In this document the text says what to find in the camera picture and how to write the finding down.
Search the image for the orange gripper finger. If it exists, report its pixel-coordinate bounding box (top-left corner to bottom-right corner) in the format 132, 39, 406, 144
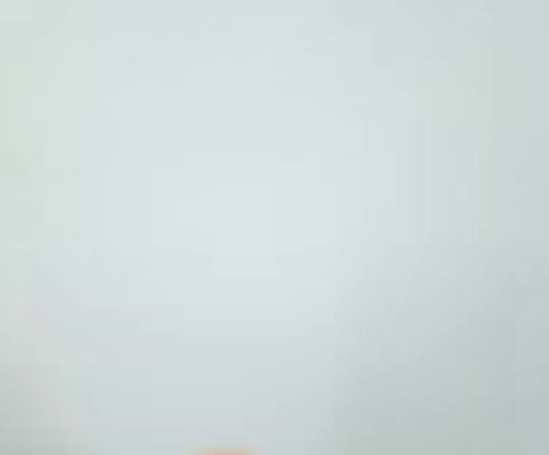
192, 445, 262, 455

